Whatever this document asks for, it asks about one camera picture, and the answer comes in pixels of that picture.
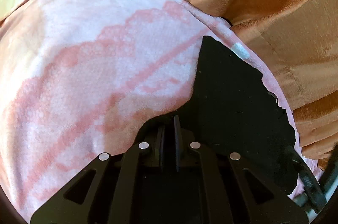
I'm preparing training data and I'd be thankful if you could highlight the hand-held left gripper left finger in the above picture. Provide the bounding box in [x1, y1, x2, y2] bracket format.
[30, 124, 166, 224]

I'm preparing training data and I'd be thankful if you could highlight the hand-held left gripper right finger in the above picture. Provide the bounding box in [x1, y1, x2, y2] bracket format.
[173, 115, 310, 224]

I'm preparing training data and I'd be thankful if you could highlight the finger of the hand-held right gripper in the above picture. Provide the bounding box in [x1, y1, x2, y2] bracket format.
[284, 145, 334, 217]

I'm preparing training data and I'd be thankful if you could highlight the black cloth garment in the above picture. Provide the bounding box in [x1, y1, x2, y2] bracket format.
[131, 36, 304, 195]

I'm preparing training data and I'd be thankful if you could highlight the pink patterned fleece blanket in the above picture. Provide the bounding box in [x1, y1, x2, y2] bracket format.
[0, 0, 320, 215]

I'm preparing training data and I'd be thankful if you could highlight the orange plush blanket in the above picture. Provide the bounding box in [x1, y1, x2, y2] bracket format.
[156, 0, 338, 172]

